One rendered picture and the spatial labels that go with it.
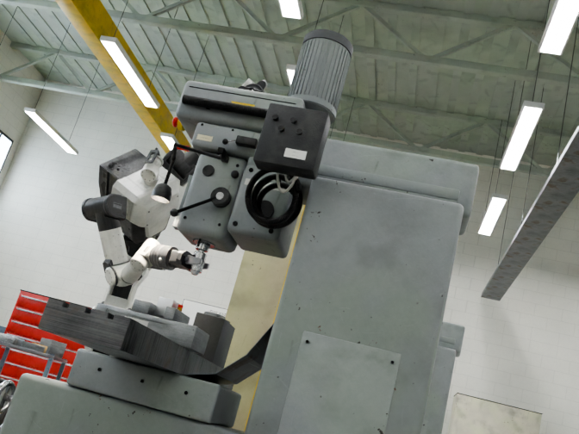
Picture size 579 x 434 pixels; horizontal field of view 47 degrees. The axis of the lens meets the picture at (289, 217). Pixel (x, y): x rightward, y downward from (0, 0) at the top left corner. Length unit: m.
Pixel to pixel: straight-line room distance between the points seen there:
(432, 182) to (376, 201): 0.25
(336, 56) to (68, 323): 1.43
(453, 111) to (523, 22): 2.61
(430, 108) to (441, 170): 8.92
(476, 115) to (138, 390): 9.59
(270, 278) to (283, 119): 2.12
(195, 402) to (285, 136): 0.88
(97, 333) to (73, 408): 0.61
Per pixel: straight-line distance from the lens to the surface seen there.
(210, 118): 2.50
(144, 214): 2.84
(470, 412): 10.47
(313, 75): 2.55
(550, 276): 11.94
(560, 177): 6.73
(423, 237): 2.13
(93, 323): 1.75
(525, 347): 11.61
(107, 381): 2.27
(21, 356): 7.85
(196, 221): 2.38
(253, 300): 4.15
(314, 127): 2.13
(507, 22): 9.07
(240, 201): 2.34
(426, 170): 2.34
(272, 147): 2.12
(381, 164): 2.35
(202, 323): 2.70
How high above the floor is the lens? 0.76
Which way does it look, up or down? 17 degrees up
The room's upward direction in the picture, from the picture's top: 15 degrees clockwise
